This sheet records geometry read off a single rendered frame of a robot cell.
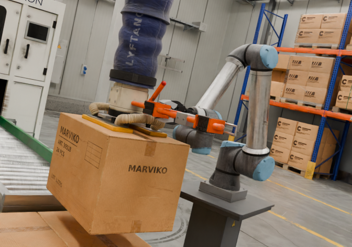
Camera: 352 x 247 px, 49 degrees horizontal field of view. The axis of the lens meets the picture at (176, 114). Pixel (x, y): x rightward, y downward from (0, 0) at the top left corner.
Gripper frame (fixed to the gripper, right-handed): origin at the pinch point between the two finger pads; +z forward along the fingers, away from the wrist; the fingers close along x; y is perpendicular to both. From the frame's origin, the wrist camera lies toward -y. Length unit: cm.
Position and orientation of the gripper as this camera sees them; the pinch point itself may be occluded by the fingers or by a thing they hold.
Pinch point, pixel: (160, 110)
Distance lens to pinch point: 166.3
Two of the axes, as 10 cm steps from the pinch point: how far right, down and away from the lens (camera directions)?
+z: -7.6, -1.3, -6.4
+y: -6.2, -1.9, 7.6
